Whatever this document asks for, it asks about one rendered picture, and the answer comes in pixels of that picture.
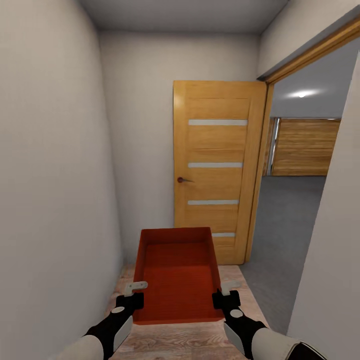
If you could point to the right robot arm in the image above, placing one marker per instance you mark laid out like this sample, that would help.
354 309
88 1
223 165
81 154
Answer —
252 338

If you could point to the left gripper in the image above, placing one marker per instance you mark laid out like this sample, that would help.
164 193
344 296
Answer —
137 300

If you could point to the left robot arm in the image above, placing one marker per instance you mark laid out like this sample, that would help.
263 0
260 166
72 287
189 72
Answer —
104 339

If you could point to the garage door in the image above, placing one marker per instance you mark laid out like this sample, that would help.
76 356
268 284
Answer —
303 147

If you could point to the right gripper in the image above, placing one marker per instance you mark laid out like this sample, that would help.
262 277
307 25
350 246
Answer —
219 300

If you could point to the storage box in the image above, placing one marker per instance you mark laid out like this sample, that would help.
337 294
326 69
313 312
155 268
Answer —
180 267

